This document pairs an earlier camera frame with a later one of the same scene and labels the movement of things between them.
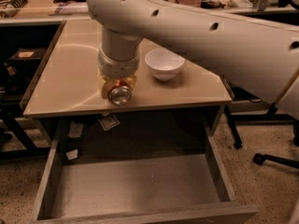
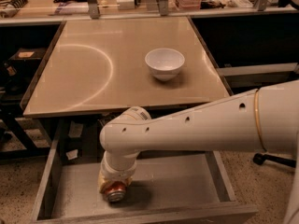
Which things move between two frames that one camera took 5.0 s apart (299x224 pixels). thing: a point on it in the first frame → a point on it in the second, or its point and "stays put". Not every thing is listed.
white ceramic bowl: [164, 63] stays put
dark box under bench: [27, 57] stays put
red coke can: [120, 92] → [114, 190]
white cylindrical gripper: [119, 66] → [117, 175]
